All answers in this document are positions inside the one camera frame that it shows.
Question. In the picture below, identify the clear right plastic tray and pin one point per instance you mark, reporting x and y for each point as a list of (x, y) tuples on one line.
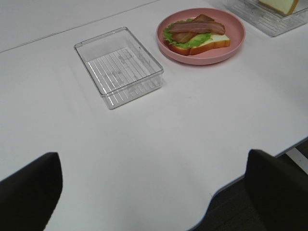
[(268, 20)]

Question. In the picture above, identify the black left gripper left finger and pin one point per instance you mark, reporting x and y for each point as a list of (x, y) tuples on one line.
[(29, 196)]

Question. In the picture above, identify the clear left plastic tray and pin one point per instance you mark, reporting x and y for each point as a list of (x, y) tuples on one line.
[(120, 66)]

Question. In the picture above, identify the bacon strip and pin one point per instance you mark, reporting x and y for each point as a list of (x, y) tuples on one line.
[(183, 37), (198, 27)]

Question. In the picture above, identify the pink round plate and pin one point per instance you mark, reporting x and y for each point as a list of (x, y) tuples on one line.
[(235, 30)]

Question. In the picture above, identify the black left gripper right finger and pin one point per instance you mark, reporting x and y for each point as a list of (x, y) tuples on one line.
[(278, 192)]

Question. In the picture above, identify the clear plastic tray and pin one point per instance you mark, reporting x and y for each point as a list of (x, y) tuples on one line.
[(268, 20), (120, 66)]

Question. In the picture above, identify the bread slice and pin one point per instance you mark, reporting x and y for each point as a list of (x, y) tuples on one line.
[(209, 44), (283, 7)]

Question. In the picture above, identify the green lettuce leaf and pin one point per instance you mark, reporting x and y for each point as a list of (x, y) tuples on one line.
[(167, 34)]

